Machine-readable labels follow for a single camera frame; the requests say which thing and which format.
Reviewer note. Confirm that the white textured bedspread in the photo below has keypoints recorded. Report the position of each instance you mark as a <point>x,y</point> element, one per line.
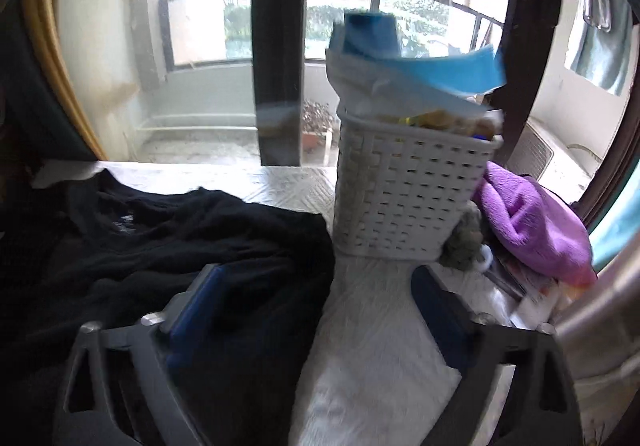
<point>380,366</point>

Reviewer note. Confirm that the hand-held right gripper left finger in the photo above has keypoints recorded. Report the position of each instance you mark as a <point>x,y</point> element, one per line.
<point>200,308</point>

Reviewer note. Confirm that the yellow curtain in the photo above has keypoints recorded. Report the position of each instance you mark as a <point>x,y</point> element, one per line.
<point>47,51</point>

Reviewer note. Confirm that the dark window frame post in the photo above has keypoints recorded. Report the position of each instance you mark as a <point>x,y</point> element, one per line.
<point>277,51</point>

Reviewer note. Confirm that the teal curtain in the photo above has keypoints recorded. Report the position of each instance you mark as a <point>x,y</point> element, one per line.
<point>20,91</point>

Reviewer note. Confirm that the white air conditioner unit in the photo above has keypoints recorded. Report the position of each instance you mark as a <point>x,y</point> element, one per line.
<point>540,151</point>

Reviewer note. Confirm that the hanging blue-grey towel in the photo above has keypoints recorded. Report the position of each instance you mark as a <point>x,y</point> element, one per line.
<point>600,41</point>

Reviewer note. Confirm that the grey plush toy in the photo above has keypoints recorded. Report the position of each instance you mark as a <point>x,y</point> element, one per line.
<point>462,241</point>

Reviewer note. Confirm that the white woven plastic basket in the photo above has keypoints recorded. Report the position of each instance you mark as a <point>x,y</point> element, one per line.
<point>405,191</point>

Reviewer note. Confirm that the black shirt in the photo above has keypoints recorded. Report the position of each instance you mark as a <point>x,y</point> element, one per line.
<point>150,251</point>

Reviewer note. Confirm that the potted plant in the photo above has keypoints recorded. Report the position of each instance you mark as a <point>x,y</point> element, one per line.
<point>316,118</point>

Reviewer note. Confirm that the pile of magazines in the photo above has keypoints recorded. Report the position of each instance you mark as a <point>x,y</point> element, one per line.
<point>525,286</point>

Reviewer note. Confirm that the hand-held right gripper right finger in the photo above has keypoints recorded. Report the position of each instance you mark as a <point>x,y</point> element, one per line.
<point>440,311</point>

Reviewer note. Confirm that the purple fleece cloth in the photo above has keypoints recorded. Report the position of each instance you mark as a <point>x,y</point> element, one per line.
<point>535,221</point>

